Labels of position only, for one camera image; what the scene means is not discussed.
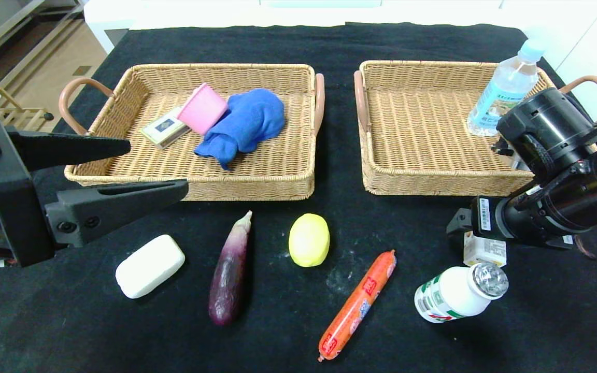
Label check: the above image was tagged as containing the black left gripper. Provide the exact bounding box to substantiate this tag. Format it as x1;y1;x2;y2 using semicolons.
0;120;189;268

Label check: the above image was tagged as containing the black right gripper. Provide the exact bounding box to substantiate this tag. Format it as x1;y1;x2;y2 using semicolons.
446;195;533;241

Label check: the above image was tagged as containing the small white drink carton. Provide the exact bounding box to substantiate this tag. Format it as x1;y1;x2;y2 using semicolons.
463;231;507;268

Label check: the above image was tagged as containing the white milk bottle green label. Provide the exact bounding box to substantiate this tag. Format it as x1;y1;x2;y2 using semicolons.
414;262;509;324

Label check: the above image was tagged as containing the orange sausage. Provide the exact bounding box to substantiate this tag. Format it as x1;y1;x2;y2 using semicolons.
318;250;397;362

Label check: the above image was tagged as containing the yellow lemon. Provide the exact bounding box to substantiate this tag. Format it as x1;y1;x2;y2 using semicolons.
288;213;331;268

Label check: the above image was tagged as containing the cream box with blue print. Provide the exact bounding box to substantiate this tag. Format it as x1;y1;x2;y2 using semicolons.
140;106;191;151

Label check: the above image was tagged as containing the wooden rack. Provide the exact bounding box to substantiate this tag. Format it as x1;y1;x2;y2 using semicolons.
0;78;54;133

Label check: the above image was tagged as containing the white soap bar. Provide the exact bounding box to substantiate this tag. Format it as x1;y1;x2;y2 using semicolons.
115;234;186;299

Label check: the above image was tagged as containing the pink plastic cup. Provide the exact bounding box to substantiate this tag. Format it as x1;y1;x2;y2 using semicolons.
177;83;228;136

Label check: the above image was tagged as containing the clear water bottle blue cap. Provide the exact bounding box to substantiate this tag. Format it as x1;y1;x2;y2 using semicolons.
466;39;547;138

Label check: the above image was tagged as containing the white table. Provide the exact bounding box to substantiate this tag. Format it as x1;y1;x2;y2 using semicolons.
84;0;556;55

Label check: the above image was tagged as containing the purple eggplant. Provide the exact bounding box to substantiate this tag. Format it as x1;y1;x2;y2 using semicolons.
208;210;253;327

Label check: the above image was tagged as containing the blue cloth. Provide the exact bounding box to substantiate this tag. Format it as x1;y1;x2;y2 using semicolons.
194;88;286;171

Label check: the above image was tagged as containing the wicker basket with brown handles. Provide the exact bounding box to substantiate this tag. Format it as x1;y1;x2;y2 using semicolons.
59;63;326;203
353;60;597;199

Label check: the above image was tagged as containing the grey metal rail frame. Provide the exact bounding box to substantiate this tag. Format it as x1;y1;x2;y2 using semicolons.
0;0;88;94

